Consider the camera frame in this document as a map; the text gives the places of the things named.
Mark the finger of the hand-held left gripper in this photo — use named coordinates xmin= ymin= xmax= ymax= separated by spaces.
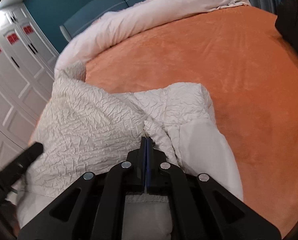
xmin=0 ymin=142 xmax=44 ymax=180

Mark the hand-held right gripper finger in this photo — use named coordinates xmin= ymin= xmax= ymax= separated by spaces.
xmin=19 ymin=137 xmax=147 ymax=240
xmin=147 ymin=137 xmax=281 ymax=240

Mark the white crinkled zip jacket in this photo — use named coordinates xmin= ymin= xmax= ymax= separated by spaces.
xmin=15 ymin=62 xmax=244 ymax=240

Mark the white panelled wardrobe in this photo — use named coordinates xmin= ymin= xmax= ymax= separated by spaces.
xmin=0 ymin=7 xmax=61 ymax=175

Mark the bed with orange blanket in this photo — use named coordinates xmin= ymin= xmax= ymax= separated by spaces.
xmin=30 ymin=5 xmax=298 ymax=240

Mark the pale pink duvet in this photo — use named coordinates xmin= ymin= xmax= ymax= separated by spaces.
xmin=54 ymin=0 xmax=252 ymax=80

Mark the blue upholstered headboard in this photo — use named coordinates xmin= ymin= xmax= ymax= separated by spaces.
xmin=60 ymin=0 xmax=202 ymax=43

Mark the dark cloth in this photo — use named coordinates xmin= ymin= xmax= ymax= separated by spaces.
xmin=275 ymin=0 xmax=298 ymax=46

